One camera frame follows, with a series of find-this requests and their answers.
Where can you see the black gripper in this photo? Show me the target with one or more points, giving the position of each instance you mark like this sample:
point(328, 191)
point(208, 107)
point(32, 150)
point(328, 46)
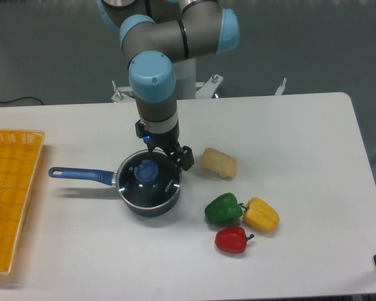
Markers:
point(164, 135)

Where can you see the glass lid blue knob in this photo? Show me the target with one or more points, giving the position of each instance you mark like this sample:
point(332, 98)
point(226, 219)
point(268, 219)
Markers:
point(148, 182)

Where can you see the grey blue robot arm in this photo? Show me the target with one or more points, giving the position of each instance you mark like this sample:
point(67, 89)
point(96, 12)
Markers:
point(150, 45)

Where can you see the beige bread loaf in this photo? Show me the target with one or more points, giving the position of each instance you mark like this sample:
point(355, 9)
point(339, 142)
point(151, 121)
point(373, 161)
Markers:
point(220, 164)

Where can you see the green bell pepper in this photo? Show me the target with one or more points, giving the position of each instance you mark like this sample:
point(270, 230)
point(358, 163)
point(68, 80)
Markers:
point(224, 209)

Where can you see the yellow bell pepper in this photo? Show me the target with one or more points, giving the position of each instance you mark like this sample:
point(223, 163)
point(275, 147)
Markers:
point(259, 215)

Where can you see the red bell pepper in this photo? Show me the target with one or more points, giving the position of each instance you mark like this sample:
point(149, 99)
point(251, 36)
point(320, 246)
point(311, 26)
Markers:
point(232, 240)

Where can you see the yellow woven basket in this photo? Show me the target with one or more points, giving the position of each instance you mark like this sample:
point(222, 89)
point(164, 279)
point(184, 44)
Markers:
point(19, 156)

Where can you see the white bracket right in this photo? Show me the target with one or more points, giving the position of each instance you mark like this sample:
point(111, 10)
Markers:
point(280, 90)

